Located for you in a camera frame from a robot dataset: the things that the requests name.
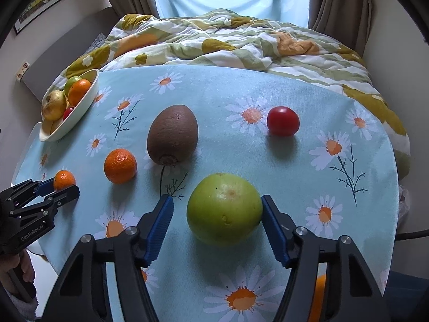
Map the small orange tangerine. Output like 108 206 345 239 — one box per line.
53 169 76 191

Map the small red cherry tomato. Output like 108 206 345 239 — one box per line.
63 106 74 120

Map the medium orange tangerine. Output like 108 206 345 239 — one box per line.
103 148 138 184

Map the brown kiwi fruit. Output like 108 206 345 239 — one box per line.
147 105 198 166

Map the large green apple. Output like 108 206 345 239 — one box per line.
186 173 262 246

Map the large red tomato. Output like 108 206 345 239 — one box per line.
267 106 300 137

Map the person's left hand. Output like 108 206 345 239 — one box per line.
0 250 35 295

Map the cream fruit bowl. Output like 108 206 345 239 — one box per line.
39 69 100 142

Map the orange tangerine in bowl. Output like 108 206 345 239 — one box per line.
68 79 91 106

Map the white plastic bag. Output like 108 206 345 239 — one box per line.
397 185 412 229

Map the small green apple in bowl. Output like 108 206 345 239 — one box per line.
63 76 82 96

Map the grey headboard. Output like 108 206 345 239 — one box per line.
22 7 119 100

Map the grey patterned pillow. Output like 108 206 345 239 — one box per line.
84 33 106 54

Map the blue daisy tablecloth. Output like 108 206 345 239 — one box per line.
12 65 398 321

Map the floral striped duvet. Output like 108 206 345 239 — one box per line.
51 9 411 178

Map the right brown curtain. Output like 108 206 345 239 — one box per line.
308 0 372 55

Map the wall socket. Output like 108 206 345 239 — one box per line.
16 61 30 82

